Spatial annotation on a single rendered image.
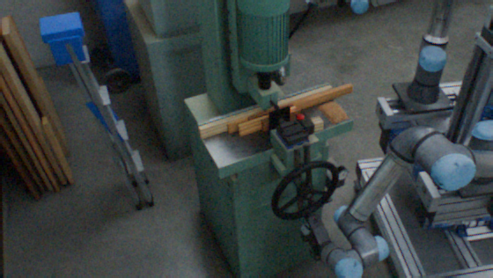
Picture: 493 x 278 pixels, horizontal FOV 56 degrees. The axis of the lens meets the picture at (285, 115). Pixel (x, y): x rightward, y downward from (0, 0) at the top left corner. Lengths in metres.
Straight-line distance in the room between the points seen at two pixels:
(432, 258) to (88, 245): 1.77
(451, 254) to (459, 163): 1.12
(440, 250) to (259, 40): 1.41
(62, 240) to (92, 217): 0.19
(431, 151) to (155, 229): 1.75
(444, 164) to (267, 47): 0.69
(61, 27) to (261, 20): 0.95
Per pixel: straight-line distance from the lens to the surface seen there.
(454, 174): 1.40
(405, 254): 2.36
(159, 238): 2.68
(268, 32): 1.56
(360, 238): 1.58
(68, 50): 2.16
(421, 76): 2.17
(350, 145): 3.13
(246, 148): 1.78
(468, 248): 2.48
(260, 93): 1.76
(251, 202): 1.94
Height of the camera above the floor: 2.14
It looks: 40 degrees down
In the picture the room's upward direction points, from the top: 1 degrees clockwise
